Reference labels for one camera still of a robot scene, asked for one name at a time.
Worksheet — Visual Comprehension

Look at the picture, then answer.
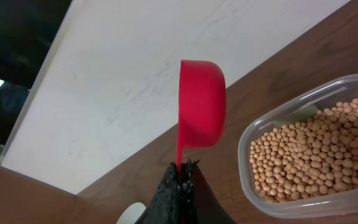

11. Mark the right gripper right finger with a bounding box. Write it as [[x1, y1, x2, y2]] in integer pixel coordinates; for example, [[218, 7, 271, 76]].
[[181, 159, 235, 224]]

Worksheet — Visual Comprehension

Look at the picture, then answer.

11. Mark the clear plastic container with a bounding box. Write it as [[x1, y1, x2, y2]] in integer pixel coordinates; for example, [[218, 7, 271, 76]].
[[238, 74, 358, 218]]

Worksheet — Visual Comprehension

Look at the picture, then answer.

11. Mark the red measuring scoop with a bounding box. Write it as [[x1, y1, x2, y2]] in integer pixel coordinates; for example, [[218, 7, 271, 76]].
[[177, 60, 226, 165]]

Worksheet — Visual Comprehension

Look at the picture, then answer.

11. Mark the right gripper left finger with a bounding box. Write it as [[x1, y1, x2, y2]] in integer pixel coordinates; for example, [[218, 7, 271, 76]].
[[135, 162, 180, 224]]

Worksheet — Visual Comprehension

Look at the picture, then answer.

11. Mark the white digital kitchen scale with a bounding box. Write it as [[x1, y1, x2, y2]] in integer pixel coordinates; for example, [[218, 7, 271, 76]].
[[116, 202, 146, 224]]

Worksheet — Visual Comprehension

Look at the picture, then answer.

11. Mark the pile of soybeans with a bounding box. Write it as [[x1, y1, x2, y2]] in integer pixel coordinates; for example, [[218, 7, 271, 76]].
[[250, 97, 358, 203]]

